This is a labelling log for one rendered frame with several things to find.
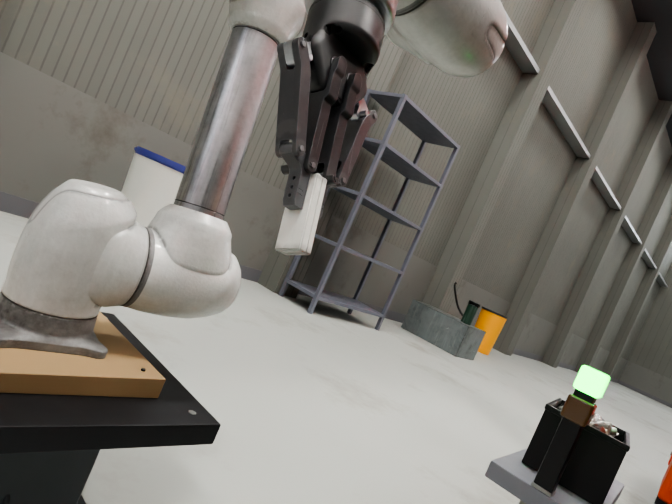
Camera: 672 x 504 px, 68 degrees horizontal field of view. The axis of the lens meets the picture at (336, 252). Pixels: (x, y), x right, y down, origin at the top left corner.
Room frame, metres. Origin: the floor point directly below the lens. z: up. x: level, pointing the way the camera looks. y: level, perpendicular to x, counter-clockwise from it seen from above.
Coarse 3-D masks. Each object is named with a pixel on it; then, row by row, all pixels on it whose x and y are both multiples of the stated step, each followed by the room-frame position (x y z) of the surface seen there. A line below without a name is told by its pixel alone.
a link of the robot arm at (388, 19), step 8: (312, 0) 0.48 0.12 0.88; (368, 0) 0.46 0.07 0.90; (376, 0) 0.46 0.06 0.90; (384, 0) 0.46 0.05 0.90; (392, 0) 0.47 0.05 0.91; (376, 8) 0.47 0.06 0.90; (384, 8) 0.47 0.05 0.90; (392, 8) 0.47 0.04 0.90; (384, 16) 0.48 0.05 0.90; (392, 16) 0.48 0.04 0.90; (392, 24) 0.49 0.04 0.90; (384, 32) 0.50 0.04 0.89
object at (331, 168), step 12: (348, 84) 0.46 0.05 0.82; (360, 84) 0.47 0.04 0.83; (348, 96) 0.46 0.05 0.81; (336, 108) 0.46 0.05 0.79; (348, 108) 0.46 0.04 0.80; (336, 120) 0.46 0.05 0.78; (336, 132) 0.45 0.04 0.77; (324, 144) 0.46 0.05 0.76; (336, 144) 0.45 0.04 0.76; (324, 156) 0.45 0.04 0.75; (336, 156) 0.45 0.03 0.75; (324, 168) 0.45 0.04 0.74; (336, 168) 0.45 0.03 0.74; (336, 180) 0.44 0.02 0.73
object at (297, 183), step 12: (288, 144) 0.42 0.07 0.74; (288, 156) 0.42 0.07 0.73; (300, 156) 0.42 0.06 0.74; (300, 168) 0.42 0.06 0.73; (288, 180) 0.43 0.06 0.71; (300, 180) 0.42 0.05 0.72; (288, 192) 0.42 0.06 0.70; (300, 192) 0.42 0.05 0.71; (288, 204) 0.42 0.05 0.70; (300, 204) 0.42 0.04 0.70
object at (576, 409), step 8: (568, 400) 0.79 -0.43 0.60; (576, 400) 0.78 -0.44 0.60; (584, 400) 0.78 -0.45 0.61; (568, 408) 0.79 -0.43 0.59; (576, 408) 0.78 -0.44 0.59; (584, 408) 0.77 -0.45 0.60; (592, 408) 0.77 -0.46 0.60; (568, 416) 0.78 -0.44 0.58; (576, 416) 0.78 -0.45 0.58; (584, 416) 0.77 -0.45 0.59; (592, 416) 0.79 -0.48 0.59; (576, 424) 0.78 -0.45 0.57; (584, 424) 0.77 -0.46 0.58
